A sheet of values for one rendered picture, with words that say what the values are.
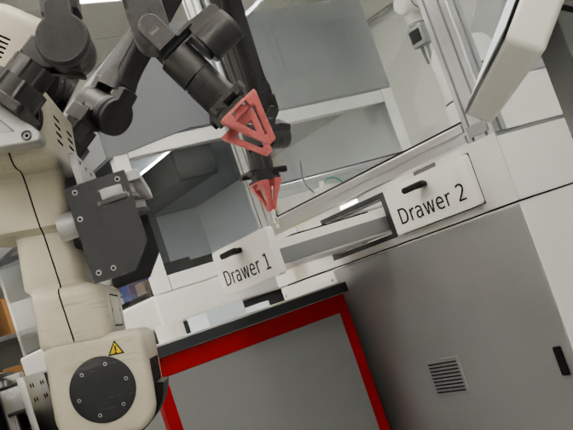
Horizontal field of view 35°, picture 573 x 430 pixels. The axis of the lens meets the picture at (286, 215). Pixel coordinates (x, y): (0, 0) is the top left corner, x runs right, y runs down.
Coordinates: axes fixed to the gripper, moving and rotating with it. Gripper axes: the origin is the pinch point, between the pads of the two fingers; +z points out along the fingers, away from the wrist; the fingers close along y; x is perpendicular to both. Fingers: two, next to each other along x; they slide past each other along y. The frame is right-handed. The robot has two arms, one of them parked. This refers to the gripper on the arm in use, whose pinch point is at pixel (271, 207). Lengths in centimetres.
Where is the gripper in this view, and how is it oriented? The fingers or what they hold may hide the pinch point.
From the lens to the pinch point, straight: 213.4
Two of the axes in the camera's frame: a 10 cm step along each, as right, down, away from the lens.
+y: -8.5, 1.6, -5.0
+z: 2.3, 9.7, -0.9
